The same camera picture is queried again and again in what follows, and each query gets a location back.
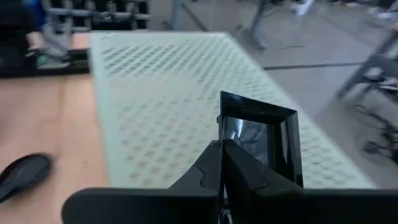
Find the black aluminium table frame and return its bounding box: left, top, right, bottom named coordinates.
left=0, top=49, right=90, bottom=78

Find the black square mini plate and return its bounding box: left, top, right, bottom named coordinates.
left=217, top=90, right=305, bottom=189

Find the black floor cable tangle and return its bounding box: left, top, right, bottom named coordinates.
left=354, top=104, right=398, bottom=164

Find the grey table leg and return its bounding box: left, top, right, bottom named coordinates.
left=169, top=0, right=210, bottom=32
left=238, top=0, right=269, bottom=51

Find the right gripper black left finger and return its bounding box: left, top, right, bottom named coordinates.
left=61, top=139, right=224, bottom=224

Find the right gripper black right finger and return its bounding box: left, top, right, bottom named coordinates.
left=222, top=138, right=398, bottom=224

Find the dark metal rack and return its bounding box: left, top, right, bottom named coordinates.
left=43, top=0, right=150, bottom=32

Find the grey metal table frame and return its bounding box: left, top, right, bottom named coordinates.
left=336, top=29, right=398, bottom=102

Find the pale green perforated shelf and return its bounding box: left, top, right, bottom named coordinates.
left=88, top=30, right=377, bottom=190

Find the black teardrop mini plate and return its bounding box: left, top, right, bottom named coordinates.
left=0, top=152, right=53, bottom=203

